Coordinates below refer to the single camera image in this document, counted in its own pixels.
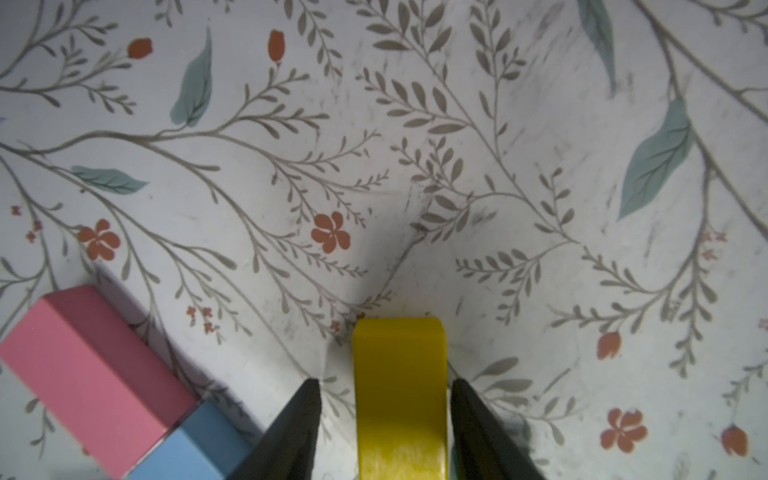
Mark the yellow block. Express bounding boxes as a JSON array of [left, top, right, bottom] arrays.
[[352, 318, 449, 479]]

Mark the pink block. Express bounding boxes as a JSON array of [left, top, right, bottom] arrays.
[[1, 285, 197, 479]]

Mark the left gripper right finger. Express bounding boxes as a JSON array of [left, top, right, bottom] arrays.
[[450, 379, 544, 480]]

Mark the light blue block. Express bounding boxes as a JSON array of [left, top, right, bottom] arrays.
[[128, 400, 250, 480]]

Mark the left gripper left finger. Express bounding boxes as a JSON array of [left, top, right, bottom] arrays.
[[228, 379, 322, 480]]

